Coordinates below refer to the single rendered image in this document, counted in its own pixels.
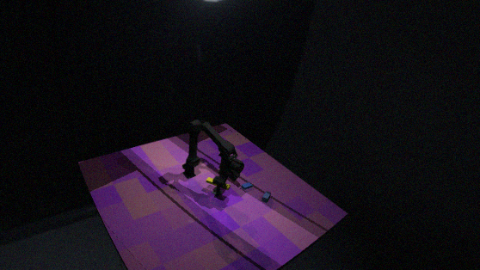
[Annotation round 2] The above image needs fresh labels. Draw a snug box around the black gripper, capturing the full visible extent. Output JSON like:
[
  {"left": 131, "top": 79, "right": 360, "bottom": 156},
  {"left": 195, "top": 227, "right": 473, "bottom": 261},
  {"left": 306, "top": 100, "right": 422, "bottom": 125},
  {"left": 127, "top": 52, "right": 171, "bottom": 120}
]
[{"left": 213, "top": 165, "right": 230, "bottom": 187}]

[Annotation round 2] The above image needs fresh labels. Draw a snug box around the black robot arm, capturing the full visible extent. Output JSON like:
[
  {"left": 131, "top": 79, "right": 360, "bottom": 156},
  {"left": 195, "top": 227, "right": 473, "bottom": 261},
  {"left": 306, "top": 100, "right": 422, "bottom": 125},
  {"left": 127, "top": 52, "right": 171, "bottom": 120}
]
[{"left": 182, "top": 120, "right": 244, "bottom": 181}]

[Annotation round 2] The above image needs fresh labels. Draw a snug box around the yellow bar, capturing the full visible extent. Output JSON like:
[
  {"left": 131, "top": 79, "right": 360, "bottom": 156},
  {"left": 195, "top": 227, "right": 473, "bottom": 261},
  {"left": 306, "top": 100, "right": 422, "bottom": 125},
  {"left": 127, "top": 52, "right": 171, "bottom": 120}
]
[{"left": 206, "top": 177, "right": 231, "bottom": 190}]

